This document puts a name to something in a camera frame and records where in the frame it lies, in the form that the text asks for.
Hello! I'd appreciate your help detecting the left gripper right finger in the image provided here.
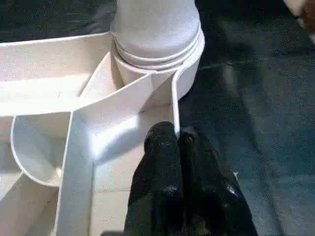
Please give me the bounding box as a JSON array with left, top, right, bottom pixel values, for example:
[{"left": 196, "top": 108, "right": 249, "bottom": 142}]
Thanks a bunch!
[{"left": 179, "top": 127, "right": 259, "bottom": 236}]

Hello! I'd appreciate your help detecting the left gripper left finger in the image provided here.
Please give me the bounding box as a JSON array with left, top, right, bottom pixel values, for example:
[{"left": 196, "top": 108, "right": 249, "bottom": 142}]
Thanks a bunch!
[{"left": 123, "top": 122, "right": 184, "bottom": 236}]

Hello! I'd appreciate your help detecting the white plastic table top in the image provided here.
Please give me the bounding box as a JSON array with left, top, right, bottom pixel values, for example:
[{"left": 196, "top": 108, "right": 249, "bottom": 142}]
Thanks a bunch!
[{"left": 0, "top": 29, "right": 205, "bottom": 236}]

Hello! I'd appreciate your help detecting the white plastic table leg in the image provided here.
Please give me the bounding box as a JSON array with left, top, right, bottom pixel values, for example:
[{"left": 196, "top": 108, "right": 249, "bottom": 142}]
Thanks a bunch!
[{"left": 110, "top": 0, "right": 202, "bottom": 70}]

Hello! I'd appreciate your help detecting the black work mat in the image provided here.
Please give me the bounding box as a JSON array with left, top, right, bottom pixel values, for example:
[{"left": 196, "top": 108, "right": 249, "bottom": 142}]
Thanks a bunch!
[{"left": 0, "top": 0, "right": 315, "bottom": 236}]

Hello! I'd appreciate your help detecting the brown armchair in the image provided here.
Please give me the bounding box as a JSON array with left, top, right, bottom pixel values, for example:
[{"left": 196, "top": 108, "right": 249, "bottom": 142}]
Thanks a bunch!
[{"left": 303, "top": 7, "right": 315, "bottom": 44}]

